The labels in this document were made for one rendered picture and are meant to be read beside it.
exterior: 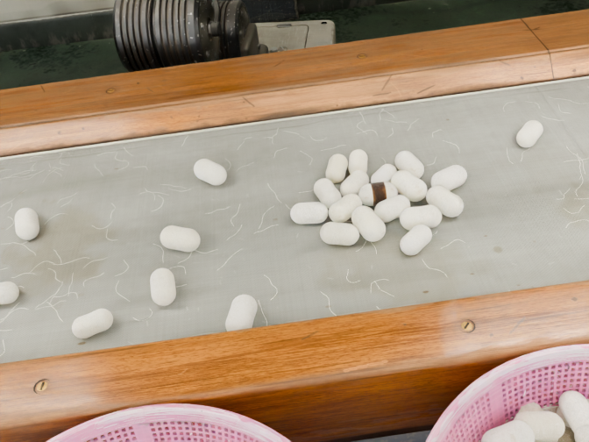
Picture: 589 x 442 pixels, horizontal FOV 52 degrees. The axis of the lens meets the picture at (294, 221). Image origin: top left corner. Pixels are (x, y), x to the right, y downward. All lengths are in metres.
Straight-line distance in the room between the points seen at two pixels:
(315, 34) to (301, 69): 0.73
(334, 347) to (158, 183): 0.29
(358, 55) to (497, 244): 0.31
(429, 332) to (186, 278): 0.21
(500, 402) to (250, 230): 0.26
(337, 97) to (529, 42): 0.24
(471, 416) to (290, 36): 1.16
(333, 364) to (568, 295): 0.18
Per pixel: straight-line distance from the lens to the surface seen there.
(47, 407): 0.46
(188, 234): 0.53
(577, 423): 0.45
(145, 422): 0.43
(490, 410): 0.44
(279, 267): 0.52
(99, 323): 0.50
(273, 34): 1.48
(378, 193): 0.55
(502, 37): 0.79
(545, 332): 0.46
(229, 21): 1.18
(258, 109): 0.69
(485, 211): 0.57
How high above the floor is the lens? 1.12
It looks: 43 degrees down
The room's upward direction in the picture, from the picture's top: 7 degrees counter-clockwise
